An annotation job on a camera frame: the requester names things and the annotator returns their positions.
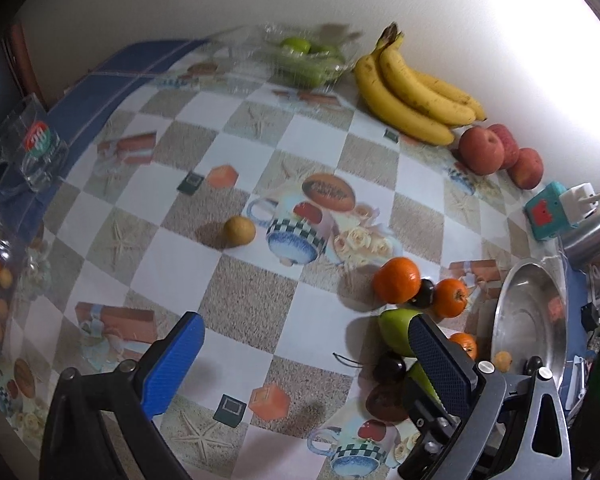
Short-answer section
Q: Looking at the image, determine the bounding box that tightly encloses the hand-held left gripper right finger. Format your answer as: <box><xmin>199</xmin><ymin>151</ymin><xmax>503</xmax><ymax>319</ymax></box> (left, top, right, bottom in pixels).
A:
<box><xmin>397</xmin><ymin>313</ymin><xmax>574</xmax><ymax>480</ymax></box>

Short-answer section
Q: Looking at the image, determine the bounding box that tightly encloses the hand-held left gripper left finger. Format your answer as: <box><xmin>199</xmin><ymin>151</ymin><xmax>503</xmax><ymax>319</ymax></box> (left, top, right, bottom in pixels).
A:
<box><xmin>39</xmin><ymin>311</ymin><xmax>207</xmax><ymax>480</ymax></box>

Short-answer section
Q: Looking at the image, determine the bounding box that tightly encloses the small green mango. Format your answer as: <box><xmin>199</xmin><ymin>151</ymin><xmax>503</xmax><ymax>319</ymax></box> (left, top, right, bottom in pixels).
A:
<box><xmin>405</xmin><ymin>360</ymin><xmax>433</xmax><ymax>397</ymax></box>

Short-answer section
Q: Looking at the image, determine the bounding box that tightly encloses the dark plum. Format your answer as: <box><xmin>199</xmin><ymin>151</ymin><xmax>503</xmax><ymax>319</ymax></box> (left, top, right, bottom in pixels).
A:
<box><xmin>409</xmin><ymin>278</ymin><xmax>436</xmax><ymax>309</ymax></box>
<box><xmin>372</xmin><ymin>351</ymin><xmax>408</xmax><ymax>385</ymax></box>

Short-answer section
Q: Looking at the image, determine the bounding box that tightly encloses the large green mango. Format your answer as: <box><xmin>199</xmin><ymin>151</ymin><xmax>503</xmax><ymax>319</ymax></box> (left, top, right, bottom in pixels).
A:
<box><xmin>378</xmin><ymin>308</ymin><xmax>423</xmax><ymax>358</ymax></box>

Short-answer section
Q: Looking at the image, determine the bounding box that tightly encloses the orange with stem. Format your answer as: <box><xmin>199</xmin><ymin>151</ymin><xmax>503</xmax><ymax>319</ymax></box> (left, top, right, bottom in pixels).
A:
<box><xmin>432</xmin><ymin>278</ymin><xmax>469</xmax><ymax>319</ymax></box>

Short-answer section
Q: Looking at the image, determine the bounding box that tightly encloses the large orange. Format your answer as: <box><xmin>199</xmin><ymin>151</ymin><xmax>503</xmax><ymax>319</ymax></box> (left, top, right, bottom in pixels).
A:
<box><xmin>372</xmin><ymin>257</ymin><xmax>422</xmax><ymax>305</ymax></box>

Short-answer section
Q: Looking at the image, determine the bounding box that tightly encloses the steel bowl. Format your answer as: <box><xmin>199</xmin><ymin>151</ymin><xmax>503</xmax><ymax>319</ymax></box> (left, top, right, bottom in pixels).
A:
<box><xmin>490</xmin><ymin>258</ymin><xmax>568</xmax><ymax>391</ymax></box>

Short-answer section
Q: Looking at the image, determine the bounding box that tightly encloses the black power adapter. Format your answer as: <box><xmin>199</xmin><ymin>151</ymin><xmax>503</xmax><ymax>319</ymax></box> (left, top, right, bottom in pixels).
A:
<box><xmin>580</xmin><ymin>301</ymin><xmax>600</xmax><ymax>332</ymax></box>

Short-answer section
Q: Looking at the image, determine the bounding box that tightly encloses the checkered printed tablecloth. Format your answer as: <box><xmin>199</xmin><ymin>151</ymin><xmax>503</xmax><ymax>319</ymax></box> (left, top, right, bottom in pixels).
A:
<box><xmin>0</xmin><ymin>37</ymin><xmax>591</xmax><ymax>480</ymax></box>

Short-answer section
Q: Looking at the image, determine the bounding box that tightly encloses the steel kettle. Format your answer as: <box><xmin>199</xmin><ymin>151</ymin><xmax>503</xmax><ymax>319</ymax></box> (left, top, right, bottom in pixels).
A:
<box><xmin>560</xmin><ymin>205</ymin><xmax>600</xmax><ymax>268</ymax></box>

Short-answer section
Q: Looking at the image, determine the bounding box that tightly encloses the teal plastic box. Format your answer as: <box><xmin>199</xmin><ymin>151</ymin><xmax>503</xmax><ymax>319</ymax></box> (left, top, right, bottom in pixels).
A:
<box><xmin>524</xmin><ymin>182</ymin><xmax>578</xmax><ymax>241</ymax></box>

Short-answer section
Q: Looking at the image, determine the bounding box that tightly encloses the red apple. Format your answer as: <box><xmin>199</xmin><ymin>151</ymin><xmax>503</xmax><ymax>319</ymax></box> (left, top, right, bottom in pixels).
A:
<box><xmin>458</xmin><ymin>126</ymin><xmax>506</xmax><ymax>176</ymax></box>
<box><xmin>509</xmin><ymin>147</ymin><xmax>545</xmax><ymax>191</ymax></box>
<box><xmin>489</xmin><ymin>123</ymin><xmax>521</xmax><ymax>170</ymax></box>

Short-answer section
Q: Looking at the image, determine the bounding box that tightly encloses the glass mug with label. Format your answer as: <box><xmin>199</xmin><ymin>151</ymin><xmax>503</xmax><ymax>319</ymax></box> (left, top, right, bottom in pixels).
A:
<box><xmin>0</xmin><ymin>94</ymin><xmax>70</xmax><ymax>196</ymax></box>

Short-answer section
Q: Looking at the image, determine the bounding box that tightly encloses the yellow banana bunch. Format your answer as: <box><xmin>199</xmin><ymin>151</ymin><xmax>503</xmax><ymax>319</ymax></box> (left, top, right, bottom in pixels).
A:
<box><xmin>354</xmin><ymin>22</ymin><xmax>488</xmax><ymax>147</ymax></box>

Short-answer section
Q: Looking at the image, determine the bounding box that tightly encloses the clear plastic fruit container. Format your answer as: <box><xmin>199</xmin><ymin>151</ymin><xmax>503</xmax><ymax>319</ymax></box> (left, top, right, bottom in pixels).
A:
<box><xmin>230</xmin><ymin>22</ymin><xmax>358</xmax><ymax>93</ymax></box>

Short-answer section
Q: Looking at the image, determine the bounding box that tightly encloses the green lime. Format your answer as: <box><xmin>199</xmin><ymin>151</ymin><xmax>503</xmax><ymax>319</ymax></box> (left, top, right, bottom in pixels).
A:
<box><xmin>280</xmin><ymin>36</ymin><xmax>312</xmax><ymax>54</ymax></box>

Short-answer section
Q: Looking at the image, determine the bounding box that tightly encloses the brown wooden frame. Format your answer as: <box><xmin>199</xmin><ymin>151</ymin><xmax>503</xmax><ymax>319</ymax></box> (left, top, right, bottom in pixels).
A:
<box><xmin>2</xmin><ymin>22</ymin><xmax>46</xmax><ymax>111</ymax></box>

